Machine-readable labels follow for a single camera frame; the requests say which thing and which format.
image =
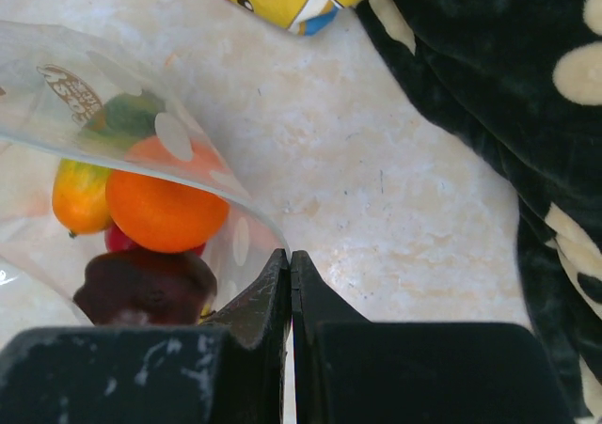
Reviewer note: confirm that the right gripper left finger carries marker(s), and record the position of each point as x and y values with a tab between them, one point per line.
247	377

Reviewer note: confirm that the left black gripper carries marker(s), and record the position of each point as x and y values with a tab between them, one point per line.
86	375

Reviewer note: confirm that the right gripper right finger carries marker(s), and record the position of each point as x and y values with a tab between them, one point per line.
351	370

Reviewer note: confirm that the dark maroon toy plum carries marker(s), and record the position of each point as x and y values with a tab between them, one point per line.
142	287

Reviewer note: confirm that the red toy apple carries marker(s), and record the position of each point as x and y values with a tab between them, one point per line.
116	241

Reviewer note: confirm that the orange toy fruit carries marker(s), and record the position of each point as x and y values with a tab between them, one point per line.
161	215

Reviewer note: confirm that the clear dotted zip top bag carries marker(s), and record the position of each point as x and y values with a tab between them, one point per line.
53	80

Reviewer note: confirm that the green orange toy mango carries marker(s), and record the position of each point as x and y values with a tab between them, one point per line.
78	197

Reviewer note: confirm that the black floral pillow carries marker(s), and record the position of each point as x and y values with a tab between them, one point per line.
519	82

